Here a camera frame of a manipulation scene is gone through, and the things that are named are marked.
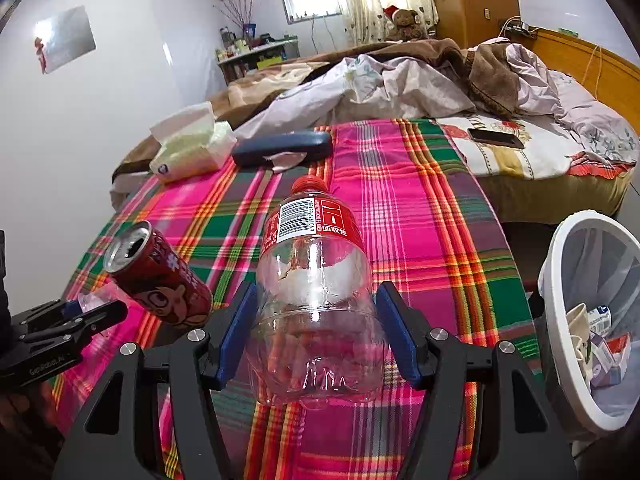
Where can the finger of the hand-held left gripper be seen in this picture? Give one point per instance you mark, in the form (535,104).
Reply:
(95,320)
(50,312)

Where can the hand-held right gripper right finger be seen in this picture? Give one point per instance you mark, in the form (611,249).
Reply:
(400,335)

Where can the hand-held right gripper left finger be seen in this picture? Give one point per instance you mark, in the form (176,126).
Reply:
(235,335)

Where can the clear plastic wrapper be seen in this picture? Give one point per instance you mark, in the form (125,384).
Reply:
(95,302)

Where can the red cartoon drink can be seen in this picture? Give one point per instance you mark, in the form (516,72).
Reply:
(160,280)

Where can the clear plastic bottle red label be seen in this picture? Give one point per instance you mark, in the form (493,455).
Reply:
(315,270)

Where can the crushed cream paper cup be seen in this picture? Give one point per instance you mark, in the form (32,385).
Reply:
(577,330)

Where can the white trash bin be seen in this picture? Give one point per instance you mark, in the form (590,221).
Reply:
(565,260)

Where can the person's left hand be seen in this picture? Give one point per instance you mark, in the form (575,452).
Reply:
(20,415)

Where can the pink green plaid cloth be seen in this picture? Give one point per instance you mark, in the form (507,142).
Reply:
(425,220)

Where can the crumpled pinkish tissue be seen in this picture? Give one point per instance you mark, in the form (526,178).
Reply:
(285,161)

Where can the yellow tissue pack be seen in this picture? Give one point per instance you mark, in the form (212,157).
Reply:
(190,155)

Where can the dark blue glasses case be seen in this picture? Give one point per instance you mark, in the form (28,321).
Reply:
(290,145)

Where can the blue white small box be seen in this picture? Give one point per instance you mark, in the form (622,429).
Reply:
(600,320)

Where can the small purple white box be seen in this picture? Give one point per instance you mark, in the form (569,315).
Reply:
(602,360)

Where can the black smartphone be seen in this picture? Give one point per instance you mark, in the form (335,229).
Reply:
(495,137)

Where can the red white small box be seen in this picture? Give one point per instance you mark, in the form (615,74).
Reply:
(619,355)

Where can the floral bed sheet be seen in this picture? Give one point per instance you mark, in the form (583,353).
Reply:
(540,155)

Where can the pale pink quilt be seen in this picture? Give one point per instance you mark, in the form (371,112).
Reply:
(400,90)

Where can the cluttered white shelf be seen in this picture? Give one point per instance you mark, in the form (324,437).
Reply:
(260,55)

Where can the brown blanket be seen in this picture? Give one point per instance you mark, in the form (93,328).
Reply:
(425,52)

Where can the brown teddy bear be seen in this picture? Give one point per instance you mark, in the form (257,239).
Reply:
(405,22)

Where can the bare branches in vase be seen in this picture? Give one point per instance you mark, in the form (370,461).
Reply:
(240,10)

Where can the orange wooden headboard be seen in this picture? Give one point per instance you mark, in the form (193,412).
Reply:
(610,80)

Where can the wall poster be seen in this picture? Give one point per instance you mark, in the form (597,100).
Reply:
(65,35)

